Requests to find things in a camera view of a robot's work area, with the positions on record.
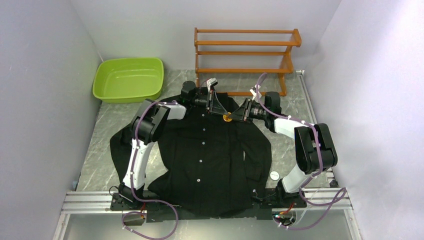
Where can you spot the orange wooden shoe rack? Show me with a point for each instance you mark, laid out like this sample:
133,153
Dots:
245,51

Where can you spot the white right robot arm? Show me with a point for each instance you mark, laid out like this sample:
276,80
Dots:
315,151

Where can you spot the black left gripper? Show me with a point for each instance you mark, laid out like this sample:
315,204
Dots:
215,107

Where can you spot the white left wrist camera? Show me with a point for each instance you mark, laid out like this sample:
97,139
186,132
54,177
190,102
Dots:
211,83

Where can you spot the aluminium table edge rail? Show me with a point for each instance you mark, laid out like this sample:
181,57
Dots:
351,221

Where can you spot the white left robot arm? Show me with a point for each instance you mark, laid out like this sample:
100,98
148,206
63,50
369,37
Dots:
131,146

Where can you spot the white round brooch back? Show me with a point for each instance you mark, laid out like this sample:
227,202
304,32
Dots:
274,175

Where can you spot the green plastic basin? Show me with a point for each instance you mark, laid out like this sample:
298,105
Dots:
128,80

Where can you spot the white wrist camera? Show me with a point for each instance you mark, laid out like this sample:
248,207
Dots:
211,83
256,94

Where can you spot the orange round brooch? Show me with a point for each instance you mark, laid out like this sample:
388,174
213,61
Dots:
226,117

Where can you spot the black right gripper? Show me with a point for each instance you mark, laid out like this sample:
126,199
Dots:
242,113

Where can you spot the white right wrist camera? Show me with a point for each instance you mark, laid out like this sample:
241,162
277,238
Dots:
256,94

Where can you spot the black button shirt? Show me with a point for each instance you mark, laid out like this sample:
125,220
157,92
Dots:
213,167

